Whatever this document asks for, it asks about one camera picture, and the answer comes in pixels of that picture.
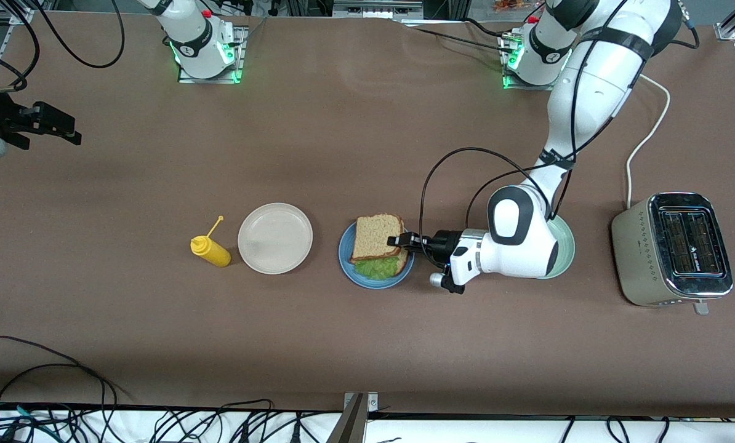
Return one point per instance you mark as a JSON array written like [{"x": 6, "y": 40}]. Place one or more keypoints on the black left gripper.
[{"x": 445, "y": 242}]

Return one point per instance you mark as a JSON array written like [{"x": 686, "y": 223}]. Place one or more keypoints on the toasted bread slice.
[
  {"x": 377, "y": 234},
  {"x": 404, "y": 263}
]

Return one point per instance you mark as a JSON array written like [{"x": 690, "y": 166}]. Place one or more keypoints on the green lettuce leaf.
[{"x": 377, "y": 267}]

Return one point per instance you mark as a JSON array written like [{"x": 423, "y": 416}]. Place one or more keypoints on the yellow mustard squeeze bottle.
[{"x": 215, "y": 252}]

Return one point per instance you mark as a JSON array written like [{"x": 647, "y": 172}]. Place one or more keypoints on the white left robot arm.
[{"x": 589, "y": 92}]

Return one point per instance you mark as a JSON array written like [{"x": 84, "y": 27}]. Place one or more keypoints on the blue plate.
[{"x": 377, "y": 283}]

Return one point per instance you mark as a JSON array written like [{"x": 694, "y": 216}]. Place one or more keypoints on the beige plate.
[{"x": 275, "y": 239}]

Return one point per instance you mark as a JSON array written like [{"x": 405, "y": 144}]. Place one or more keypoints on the mint green plate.
[{"x": 566, "y": 252}]

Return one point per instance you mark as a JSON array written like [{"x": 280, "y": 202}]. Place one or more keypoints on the beige chrome toaster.
[{"x": 635, "y": 258}]

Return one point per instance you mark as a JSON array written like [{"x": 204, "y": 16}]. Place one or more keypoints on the grey power strip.
[{"x": 377, "y": 9}]

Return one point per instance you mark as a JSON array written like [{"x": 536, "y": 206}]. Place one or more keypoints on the orange packet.
[{"x": 509, "y": 5}]

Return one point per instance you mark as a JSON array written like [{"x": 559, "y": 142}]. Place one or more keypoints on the silver metal bracket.
[{"x": 372, "y": 403}]

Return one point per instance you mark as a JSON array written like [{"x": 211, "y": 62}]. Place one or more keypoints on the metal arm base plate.
[
  {"x": 515, "y": 86},
  {"x": 238, "y": 67}
]

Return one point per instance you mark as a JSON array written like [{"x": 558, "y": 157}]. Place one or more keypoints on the dark grey metal post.
[{"x": 349, "y": 431}]

